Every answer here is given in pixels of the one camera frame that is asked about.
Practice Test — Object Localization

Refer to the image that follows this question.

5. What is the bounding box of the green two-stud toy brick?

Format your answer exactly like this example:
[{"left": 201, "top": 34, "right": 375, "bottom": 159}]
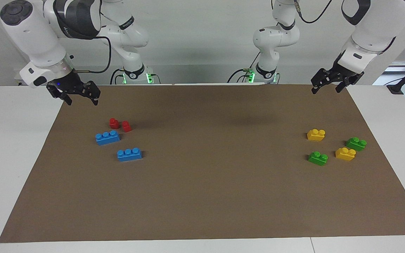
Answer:
[
  {"left": 308, "top": 151, "right": 328, "bottom": 166},
  {"left": 346, "top": 137, "right": 367, "bottom": 151}
]

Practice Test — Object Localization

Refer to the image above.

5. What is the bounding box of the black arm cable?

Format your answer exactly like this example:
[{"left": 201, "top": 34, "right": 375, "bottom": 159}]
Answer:
[
  {"left": 72, "top": 35, "right": 113, "bottom": 74},
  {"left": 293, "top": 0, "right": 334, "bottom": 24}
]

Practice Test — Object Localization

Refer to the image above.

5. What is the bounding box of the black base cable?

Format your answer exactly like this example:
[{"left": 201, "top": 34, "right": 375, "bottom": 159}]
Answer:
[
  {"left": 227, "top": 52, "right": 261, "bottom": 83},
  {"left": 110, "top": 68, "right": 124, "bottom": 85}
]

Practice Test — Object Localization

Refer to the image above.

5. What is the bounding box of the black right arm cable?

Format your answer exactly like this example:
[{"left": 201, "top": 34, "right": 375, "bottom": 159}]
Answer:
[{"left": 72, "top": 35, "right": 113, "bottom": 74}]

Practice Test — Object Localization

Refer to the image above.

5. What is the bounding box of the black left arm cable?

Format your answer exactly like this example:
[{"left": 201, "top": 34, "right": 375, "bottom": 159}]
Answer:
[{"left": 293, "top": 0, "right": 334, "bottom": 24}]

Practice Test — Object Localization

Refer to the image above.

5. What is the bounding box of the brown table mat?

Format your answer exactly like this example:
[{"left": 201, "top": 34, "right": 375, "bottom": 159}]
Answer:
[{"left": 0, "top": 84, "right": 405, "bottom": 244}]

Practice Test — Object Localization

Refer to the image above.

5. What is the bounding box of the blue three-stud toy brick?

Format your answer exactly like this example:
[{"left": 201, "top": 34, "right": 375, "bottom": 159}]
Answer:
[
  {"left": 95, "top": 130, "right": 121, "bottom": 145},
  {"left": 117, "top": 148, "right": 143, "bottom": 162}
]

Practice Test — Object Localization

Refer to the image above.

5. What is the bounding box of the yellow two-stud toy brick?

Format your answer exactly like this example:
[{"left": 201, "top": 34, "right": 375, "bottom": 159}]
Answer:
[
  {"left": 335, "top": 147, "right": 356, "bottom": 161},
  {"left": 307, "top": 129, "right": 326, "bottom": 141}
]

